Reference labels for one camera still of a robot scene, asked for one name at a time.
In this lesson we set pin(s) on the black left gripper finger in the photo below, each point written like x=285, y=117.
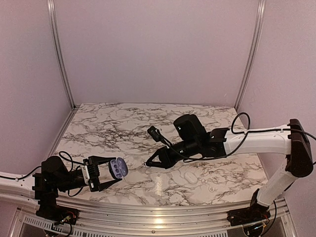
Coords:
x=97, y=160
x=105, y=185

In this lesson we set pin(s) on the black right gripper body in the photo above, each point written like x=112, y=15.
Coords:
x=191, y=148

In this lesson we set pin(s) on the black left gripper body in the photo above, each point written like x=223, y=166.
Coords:
x=61, y=186

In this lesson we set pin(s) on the purple earbud charging case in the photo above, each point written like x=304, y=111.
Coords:
x=118, y=168

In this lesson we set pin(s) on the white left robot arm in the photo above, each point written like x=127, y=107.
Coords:
x=22, y=184

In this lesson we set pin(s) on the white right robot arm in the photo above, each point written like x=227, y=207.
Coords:
x=289, y=139

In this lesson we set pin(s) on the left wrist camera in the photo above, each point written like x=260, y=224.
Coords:
x=91, y=175

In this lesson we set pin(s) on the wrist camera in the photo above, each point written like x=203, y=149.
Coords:
x=91, y=175
x=157, y=136

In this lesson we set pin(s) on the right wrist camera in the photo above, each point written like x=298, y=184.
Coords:
x=157, y=136

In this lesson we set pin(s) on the aluminium front rail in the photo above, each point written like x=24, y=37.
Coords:
x=98, y=219

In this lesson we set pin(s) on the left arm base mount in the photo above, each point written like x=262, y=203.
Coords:
x=58, y=214

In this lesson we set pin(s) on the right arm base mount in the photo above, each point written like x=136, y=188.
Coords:
x=248, y=215

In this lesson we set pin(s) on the right aluminium frame post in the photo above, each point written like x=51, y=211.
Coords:
x=259, y=21

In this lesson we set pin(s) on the aluminium frame post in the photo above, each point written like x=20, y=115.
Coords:
x=259, y=21
x=58, y=50

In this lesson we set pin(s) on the left aluminium frame post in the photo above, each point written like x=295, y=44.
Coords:
x=58, y=50

